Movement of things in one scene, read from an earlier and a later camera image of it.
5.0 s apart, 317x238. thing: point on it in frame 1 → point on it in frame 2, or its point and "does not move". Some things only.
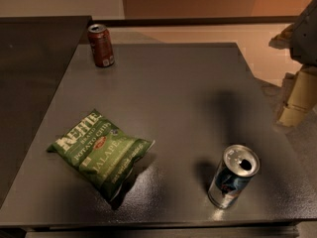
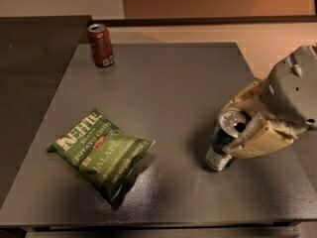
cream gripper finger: (283, 39) → (247, 96)
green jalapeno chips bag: (105, 154) does not move
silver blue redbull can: (236, 168) → (226, 128)
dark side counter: (34, 54) does not move
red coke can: (101, 45) does not move
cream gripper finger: (299, 96) → (262, 136)
